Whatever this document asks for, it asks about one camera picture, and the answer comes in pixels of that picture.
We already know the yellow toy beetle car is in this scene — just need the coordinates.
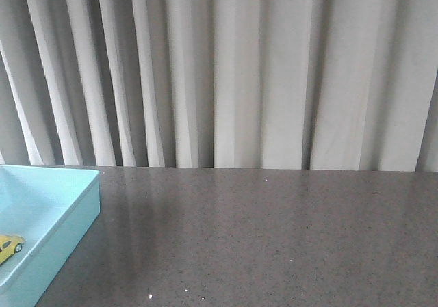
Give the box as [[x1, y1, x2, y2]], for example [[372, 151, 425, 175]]
[[0, 234, 25, 264]]

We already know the light blue plastic box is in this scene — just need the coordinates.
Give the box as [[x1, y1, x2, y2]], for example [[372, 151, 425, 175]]
[[1, 165, 101, 306]]

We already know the grey pleated curtain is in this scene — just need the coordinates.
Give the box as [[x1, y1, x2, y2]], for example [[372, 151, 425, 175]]
[[1, 0, 437, 171]]

